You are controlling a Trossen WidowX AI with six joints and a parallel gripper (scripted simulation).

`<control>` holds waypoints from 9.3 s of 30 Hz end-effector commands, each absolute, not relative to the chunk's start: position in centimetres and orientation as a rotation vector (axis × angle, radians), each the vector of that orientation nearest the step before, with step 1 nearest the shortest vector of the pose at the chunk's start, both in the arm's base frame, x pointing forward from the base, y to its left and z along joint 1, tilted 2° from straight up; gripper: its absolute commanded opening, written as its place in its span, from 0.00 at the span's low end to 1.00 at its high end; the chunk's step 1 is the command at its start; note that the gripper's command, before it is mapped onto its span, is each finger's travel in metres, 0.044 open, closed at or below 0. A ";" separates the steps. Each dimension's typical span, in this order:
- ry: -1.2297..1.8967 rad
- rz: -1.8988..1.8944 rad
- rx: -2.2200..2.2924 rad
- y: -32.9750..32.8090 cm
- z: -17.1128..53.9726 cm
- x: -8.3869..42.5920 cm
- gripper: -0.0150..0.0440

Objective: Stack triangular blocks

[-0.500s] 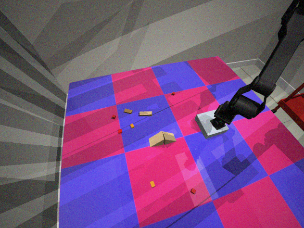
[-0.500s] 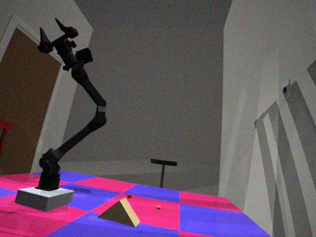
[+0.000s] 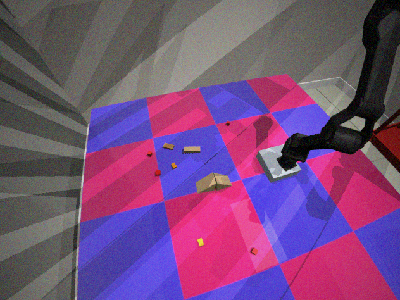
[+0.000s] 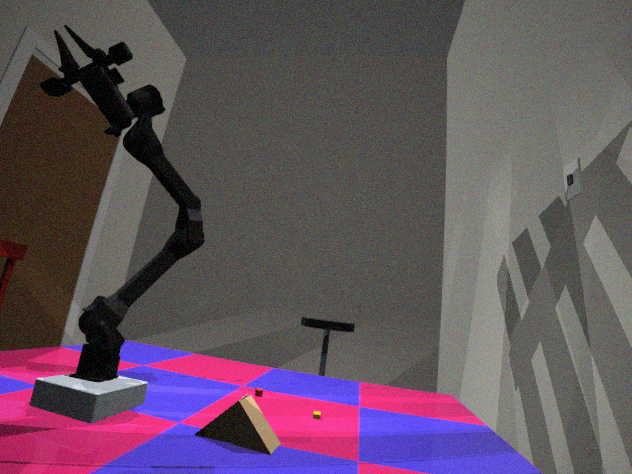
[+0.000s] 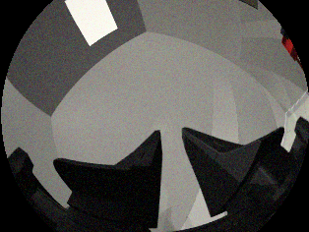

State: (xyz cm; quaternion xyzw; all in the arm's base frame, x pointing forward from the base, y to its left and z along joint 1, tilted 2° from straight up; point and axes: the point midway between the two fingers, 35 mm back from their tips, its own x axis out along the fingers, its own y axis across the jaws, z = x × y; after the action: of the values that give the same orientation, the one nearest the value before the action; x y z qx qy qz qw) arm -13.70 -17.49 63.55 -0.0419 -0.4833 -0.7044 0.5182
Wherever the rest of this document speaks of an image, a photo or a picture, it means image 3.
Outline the olive triangular block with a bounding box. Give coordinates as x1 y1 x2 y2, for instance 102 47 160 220
213 173 232 191

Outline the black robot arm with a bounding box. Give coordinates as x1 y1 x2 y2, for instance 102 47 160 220
277 0 400 171

